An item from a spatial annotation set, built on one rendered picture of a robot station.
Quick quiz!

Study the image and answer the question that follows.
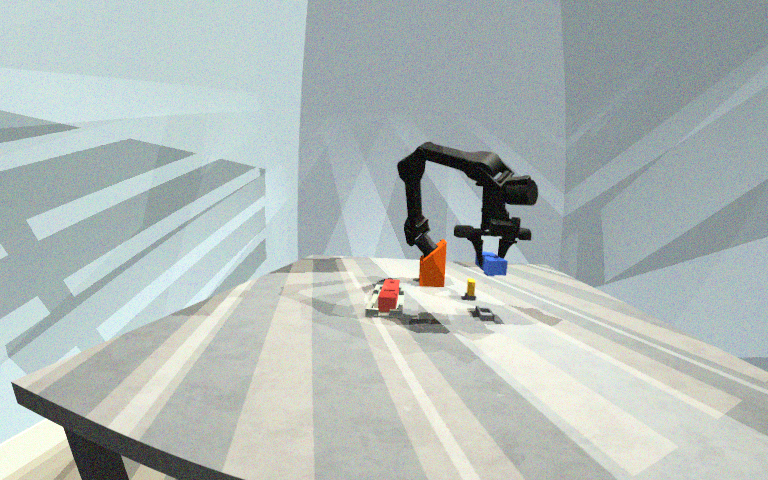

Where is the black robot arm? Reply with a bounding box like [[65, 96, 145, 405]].
[[397, 142, 538, 258]]

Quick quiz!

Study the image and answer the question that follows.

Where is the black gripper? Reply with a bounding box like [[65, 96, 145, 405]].
[[454, 204, 531, 267]]

